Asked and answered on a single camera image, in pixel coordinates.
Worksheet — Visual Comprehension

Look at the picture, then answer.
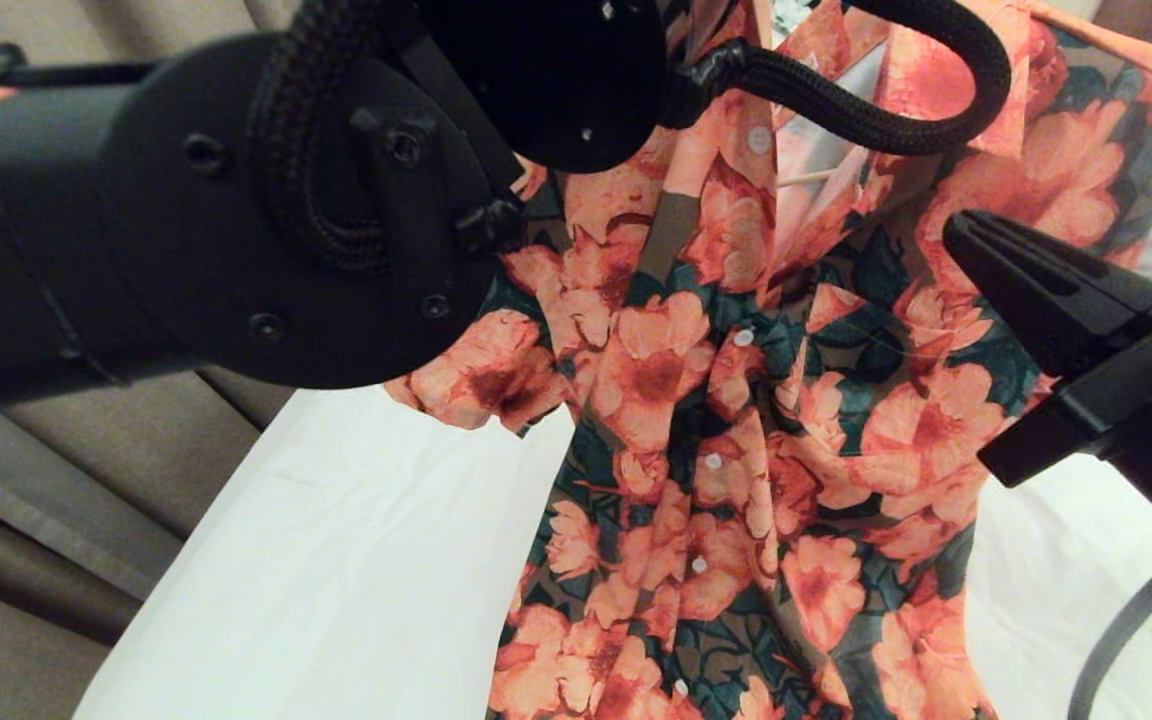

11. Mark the brown padded headboard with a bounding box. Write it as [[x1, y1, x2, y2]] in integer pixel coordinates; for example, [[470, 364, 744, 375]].
[[1096, 0, 1152, 49]]

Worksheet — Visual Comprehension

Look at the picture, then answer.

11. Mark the black braided cable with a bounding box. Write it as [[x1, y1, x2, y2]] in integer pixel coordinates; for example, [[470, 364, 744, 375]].
[[244, 0, 392, 279]]

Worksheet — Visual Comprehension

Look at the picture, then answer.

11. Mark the black looped cable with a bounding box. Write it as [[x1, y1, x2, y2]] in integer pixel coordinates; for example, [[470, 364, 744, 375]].
[[664, 0, 1015, 158]]

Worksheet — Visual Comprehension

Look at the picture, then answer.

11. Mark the beige curtain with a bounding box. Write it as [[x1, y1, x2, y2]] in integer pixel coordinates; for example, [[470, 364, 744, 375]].
[[0, 0, 302, 720]]

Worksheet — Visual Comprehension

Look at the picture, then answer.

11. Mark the orange floral short-sleeve shirt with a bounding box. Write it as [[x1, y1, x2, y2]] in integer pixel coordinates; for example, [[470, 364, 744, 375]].
[[384, 0, 1152, 720]]

